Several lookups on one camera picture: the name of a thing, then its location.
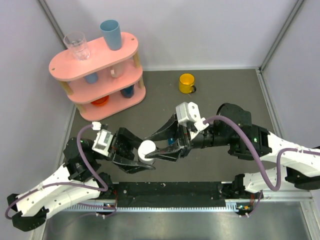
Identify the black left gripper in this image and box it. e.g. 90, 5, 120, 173
93, 127, 159, 173

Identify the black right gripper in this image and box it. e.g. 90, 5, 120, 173
144, 115, 233, 162

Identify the teal pill organizer box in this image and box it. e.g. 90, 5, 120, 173
167, 137, 175, 145

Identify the white bottle cap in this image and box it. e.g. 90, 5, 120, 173
138, 140, 157, 159

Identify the white pill bottle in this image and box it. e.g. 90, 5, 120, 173
138, 156, 155, 165

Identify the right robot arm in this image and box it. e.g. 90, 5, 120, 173
138, 102, 320, 198

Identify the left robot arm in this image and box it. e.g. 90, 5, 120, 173
5, 121, 157, 232

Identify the orange plastic bowl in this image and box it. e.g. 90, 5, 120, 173
91, 95, 110, 107

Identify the dark blue faceted cup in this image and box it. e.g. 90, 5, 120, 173
120, 85, 135, 99

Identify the yellow mug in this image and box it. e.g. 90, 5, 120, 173
179, 73, 197, 94

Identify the pink three-tier wooden shelf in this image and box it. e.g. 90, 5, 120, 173
48, 32, 146, 122

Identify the small light blue cup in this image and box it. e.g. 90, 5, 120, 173
83, 72, 99, 84

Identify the clear drinking glass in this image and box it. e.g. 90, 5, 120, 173
63, 31, 91, 61

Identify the light blue plastic tumbler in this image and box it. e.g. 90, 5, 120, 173
100, 19, 122, 51

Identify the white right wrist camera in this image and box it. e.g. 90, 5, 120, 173
175, 102, 209, 133

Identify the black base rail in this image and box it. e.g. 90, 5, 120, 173
114, 181, 235, 208

